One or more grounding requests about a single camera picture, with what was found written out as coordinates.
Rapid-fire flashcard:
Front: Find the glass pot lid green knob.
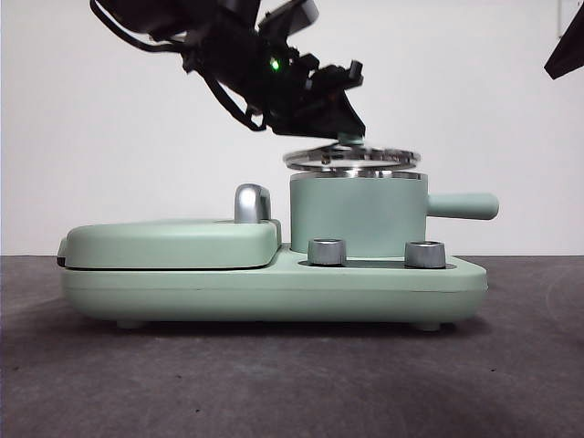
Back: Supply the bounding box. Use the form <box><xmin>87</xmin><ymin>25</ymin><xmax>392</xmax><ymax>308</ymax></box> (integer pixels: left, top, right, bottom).
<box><xmin>282</xmin><ymin>131</ymin><xmax>420</xmax><ymax>173</ymax></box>

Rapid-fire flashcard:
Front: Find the silver control knob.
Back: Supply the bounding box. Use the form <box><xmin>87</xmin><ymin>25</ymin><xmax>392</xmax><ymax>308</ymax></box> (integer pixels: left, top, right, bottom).
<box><xmin>308</xmin><ymin>238</ymin><xmax>348</xmax><ymax>266</ymax></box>
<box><xmin>404</xmin><ymin>240</ymin><xmax>447</xmax><ymax>269</ymax></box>

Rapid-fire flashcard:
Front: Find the mint green breakfast maker base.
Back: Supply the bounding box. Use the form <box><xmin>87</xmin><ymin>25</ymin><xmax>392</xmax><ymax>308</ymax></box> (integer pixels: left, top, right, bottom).
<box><xmin>62</xmin><ymin>241</ymin><xmax>489</xmax><ymax>330</ymax></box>

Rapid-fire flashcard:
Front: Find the white wall socket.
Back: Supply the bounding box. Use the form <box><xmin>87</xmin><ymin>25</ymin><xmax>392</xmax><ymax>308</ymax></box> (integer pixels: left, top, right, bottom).
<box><xmin>558</xmin><ymin>0</ymin><xmax>578</xmax><ymax>37</ymax></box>

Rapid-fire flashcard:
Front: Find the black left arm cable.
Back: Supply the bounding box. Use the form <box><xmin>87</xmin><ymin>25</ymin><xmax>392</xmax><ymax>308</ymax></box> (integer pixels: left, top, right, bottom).
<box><xmin>203</xmin><ymin>77</ymin><xmax>270</xmax><ymax>133</ymax></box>
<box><xmin>89</xmin><ymin>0</ymin><xmax>184</xmax><ymax>55</ymax></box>

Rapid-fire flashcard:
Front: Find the mint green pot with handle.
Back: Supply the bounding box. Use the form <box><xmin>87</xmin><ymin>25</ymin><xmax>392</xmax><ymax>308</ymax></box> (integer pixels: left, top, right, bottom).
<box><xmin>289</xmin><ymin>169</ymin><xmax>501</xmax><ymax>257</ymax></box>

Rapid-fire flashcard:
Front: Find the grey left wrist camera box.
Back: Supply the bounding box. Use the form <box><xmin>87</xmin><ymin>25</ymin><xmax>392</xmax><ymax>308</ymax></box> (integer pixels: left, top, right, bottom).
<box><xmin>257</xmin><ymin>0</ymin><xmax>320</xmax><ymax>36</ymax></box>

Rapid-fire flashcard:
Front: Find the chrome griddle cover handle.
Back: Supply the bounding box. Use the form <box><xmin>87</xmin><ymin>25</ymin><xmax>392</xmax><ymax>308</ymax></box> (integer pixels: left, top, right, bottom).
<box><xmin>235</xmin><ymin>183</ymin><xmax>275</xmax><ymax>225</ymax></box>

